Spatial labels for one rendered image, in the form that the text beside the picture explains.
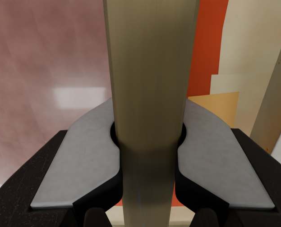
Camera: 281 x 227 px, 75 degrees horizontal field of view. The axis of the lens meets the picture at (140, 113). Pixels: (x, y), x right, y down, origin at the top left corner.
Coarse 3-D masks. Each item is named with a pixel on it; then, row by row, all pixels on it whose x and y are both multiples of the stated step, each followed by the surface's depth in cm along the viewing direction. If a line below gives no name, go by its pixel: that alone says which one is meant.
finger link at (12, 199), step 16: (48, 144) 8; (32, 160) 7; (48, 160) 7; (16, 176) 6; (32, 176) 6; (0, 192) 6; (16, 192) 6; (32, 192) 6; (0, 208) 5; (16, 208) 5; (64, 208) 6; (0, 224) 5; (16, 224) 5; (32, 224) 5; (48, 224) 5; (64, 224) 5
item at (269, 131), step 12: (276, 72) 16; (276, 84) 16; (264, 96) 17; (276, 96) 16; (264, 108) 17; (276, 108) 16; (264, 120) 17; (276, 120) 16; (252, 132) 20; (264, 132) 18; (276, 132) 16; (264, 144) 18; (276, 144) 16; (276, 156) 17
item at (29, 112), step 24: (0, 96) 18; (24, 96) 18; (48, 96) 18; (72, 96) 18; (96, 96) 18; (0, 120) 19; (24, 120) 19; (48, 120) 19; (72, 120) 19; (0, 144) 21; (24, 144) 21; (0, 168) 23
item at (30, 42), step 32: (0, 0) 14; (32, 0) 14; (64, 0) 14; (96, 0) 14; (224, 0) 14; (0, 32) 15; (32, 32) 15; (64, 32) 15; (96, 32) 15; (0, 64) 16; (32, 64) 16; (64, 64) 16; (96, 64) 16; (192, 64) 16
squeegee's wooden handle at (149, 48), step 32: (128, 0) 5; (160, 0) 5; (192, 0) 5; (128, 32) 6; (160, 32) 6; (192, 32) 6; (128, 64) 6; (160, 64) 6; (128, 96) 7; (160, 96) 7; (128, 128) 7; (160, 128) 7; (128, 160) 8; (160, 160) 8; (128, 192) 10; (160, 192) 10; (128, 224) 12; (160, 224) 11
